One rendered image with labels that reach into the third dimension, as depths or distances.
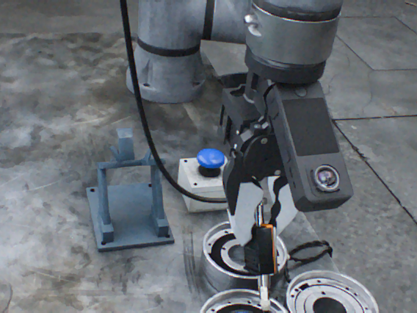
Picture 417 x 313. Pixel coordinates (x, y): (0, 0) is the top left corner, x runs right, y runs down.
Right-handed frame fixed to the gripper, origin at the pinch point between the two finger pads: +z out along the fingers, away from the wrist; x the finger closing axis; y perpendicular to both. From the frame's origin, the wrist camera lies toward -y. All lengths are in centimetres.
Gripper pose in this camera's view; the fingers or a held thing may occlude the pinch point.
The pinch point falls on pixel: (259, 238)
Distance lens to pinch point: 64.3
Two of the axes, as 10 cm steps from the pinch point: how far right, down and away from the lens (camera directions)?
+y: -2.8, -5.6, 7.8
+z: -1.1, 8.2, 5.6
